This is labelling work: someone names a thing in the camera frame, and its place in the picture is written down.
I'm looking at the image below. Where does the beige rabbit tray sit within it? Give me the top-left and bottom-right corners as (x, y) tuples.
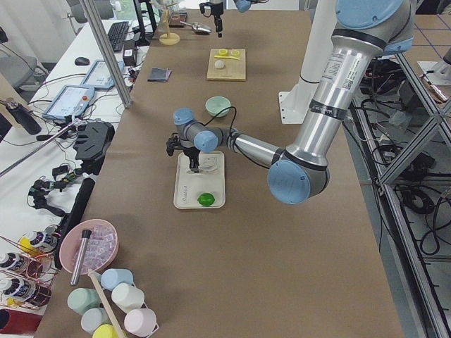
(173, 151), (226, 209)

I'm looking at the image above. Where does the wooden mug tree stand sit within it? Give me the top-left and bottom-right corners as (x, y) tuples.
(154, 1), (180, 46)

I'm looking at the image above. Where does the yellow plastic knife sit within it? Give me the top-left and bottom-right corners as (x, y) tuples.
(214, 54), (241, 61)

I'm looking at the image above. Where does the far teach pendant tablet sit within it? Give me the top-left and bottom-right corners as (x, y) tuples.
(80, 60), (114, 90)

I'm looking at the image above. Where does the black keyboard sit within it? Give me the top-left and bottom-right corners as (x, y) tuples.
(107, 21), (129, 53)

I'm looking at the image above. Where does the green cup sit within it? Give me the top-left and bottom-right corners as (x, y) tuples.
(67, 288), (101, 315)

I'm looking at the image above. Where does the bamboo cutting board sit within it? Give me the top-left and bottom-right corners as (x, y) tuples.
(206, 48), (247, 81)

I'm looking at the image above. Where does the green lime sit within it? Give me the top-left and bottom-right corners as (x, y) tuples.
(197, 192), (216, 206)

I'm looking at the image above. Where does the white cup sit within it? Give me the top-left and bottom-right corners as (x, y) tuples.
(111, 283), (144, 313)

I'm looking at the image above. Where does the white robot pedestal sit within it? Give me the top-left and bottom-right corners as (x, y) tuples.
(278, 0), (337, 124)

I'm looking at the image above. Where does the pink bowl with ice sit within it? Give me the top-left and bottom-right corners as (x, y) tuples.
(59, 219), (118, 275)

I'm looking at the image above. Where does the pink cup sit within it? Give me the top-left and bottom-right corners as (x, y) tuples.
(124, 308), (157, 337)

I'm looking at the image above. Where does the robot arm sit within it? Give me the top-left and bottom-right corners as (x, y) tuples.
(199, 0), (264, 38)
(166, 1), (416, 204)

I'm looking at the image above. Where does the yellow cup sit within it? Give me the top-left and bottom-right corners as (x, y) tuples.
(92, 324), (118, 338)

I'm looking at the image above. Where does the dark tray at edge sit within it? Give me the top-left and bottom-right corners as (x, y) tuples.
(169, 13), (187, 27)

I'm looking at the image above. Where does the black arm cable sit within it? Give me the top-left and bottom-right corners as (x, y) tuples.
(202, 106), (237, 142)

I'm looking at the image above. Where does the copper wire bottle rack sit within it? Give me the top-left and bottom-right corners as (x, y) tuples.
(1, 230), (60, 311)

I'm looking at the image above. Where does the near teach pendant tablet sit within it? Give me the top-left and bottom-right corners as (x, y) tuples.
(42, 85), (95, 121)

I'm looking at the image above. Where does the blue cup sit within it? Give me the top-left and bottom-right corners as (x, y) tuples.
(101, 268), (134, 291)

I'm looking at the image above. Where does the teach pendant tablet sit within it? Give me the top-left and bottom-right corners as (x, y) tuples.
(80, 60), (114, 90)
(42, 85), (95, 121)

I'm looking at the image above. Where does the mint green bowl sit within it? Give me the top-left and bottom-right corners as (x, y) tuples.
(205, 96), (231, 118)

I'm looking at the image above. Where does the aluminium frame post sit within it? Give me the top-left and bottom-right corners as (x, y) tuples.
(80, 0), (132, 108)

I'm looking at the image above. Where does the black computer mouse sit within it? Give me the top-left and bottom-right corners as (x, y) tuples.
(74, 56), (90, 66)

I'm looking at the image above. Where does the metal scoop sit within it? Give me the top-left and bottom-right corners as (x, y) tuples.
(181, 21), (211, 35)

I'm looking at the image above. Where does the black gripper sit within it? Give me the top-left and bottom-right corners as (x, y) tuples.
(199, 0), (224, 37)
(166, 132), (200, 173)

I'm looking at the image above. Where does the grey cup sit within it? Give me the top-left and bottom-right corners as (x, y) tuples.
(80, 308), (110, 334)

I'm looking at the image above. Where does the grey folded cloth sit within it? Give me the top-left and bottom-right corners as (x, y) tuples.
(147, 68), (172, 82)

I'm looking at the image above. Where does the black water bottle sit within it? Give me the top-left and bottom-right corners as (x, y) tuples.
(1, 98), (42, 135)

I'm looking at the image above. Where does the white steamed bun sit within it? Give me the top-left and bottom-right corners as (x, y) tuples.
(214, 60), (225, 69)

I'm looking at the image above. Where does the black steel tube tool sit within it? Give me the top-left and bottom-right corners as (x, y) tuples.
(70, 230), (92, 287)

